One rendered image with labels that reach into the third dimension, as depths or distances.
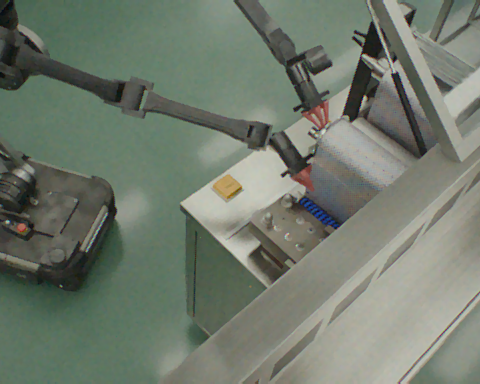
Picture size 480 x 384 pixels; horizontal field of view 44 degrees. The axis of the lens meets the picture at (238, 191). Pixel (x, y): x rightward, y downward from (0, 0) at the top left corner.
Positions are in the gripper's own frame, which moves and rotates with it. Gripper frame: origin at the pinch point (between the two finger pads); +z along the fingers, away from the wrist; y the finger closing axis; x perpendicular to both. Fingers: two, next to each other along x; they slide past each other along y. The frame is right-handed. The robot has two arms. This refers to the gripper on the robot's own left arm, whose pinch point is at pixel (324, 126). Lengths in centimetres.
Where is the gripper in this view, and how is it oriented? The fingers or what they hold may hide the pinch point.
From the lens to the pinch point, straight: 173.4
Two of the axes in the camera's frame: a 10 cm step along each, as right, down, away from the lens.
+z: 4.7, 8.7, 1.4
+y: -7.4, 4.7, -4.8
